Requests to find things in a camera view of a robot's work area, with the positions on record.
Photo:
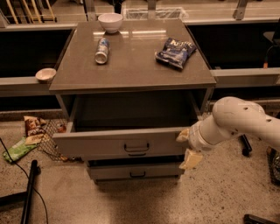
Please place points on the grey drawer cabinet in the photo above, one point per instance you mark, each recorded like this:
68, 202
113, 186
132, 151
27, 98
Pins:
131, 67

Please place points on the brown snack bag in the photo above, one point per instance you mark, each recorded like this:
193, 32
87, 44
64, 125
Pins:
33, 129

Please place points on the small white bowl on ledge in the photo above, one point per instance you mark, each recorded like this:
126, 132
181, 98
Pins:
45, 74

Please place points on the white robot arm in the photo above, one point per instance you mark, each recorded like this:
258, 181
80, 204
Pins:
231, 117

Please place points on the white blue can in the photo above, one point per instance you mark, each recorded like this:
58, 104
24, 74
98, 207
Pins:
102, 51

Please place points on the blue chip bag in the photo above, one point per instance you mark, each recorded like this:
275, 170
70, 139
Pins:
175, 53

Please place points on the grey lower drawer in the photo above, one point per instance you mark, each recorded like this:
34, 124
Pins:
138, 171

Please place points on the red can in basket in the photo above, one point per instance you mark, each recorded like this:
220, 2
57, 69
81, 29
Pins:
61, 128

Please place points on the dark basket right edge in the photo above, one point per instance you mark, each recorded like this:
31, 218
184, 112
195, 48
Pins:
273, 157

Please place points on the white bowl on cabinet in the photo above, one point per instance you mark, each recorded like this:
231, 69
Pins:
110, 22

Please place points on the grey top drawer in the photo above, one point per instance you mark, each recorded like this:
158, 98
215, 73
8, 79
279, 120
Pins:
124, 125

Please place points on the wire mesh basket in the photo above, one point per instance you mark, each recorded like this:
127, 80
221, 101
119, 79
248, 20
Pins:
48, 146

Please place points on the black stand leg left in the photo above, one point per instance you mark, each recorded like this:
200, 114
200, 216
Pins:
25, 197

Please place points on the black stand leg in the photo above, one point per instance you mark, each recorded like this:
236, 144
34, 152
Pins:
246, 146
25, 197

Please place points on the wooden chair legs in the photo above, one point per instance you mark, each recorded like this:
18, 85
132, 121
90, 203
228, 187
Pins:
28, 11

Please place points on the black stand leg right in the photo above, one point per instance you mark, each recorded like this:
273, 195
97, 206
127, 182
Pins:
246, 146

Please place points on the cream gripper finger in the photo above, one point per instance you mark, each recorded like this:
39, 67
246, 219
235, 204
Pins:
183, 136
191, 159

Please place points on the green snack bag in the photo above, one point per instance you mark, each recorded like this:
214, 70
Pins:
18, 150

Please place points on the clear plastic bin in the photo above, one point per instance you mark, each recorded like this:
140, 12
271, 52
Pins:
158, 13

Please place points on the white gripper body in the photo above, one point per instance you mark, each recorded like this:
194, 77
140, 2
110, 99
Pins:
194, 139

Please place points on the grey drawer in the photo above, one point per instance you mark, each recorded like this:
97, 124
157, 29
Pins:
138, 171
124, 125

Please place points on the black object bottom right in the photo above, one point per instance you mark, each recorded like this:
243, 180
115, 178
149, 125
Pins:
252, 219

